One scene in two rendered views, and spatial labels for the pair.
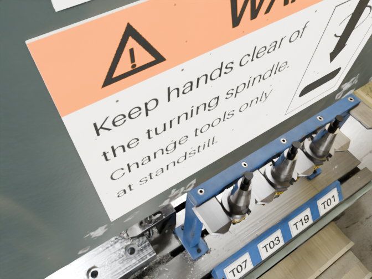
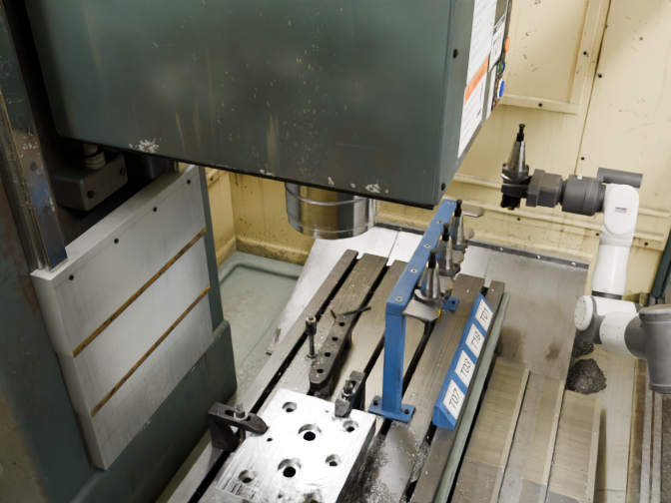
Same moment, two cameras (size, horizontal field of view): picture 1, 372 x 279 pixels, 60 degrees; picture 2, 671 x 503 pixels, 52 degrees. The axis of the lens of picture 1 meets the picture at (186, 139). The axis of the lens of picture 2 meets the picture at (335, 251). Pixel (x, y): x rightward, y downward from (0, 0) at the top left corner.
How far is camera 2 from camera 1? 98 cm
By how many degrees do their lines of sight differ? 31
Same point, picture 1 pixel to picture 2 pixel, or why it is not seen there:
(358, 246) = (535, 366)
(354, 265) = (544, 381)
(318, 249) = (504, 382)
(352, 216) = (511, 341)
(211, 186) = (403, 292)
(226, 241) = (423, 394)
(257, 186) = not seen: hidden behind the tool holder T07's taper
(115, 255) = (340, 437)
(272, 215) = (445, 353)
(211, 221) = (422, 313)
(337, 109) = (446, 212)
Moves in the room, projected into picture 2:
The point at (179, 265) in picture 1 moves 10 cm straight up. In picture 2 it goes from (398, 435) to (400, 403)
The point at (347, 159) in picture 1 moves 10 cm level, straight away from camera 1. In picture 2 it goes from (471, 281) to (473, 262)
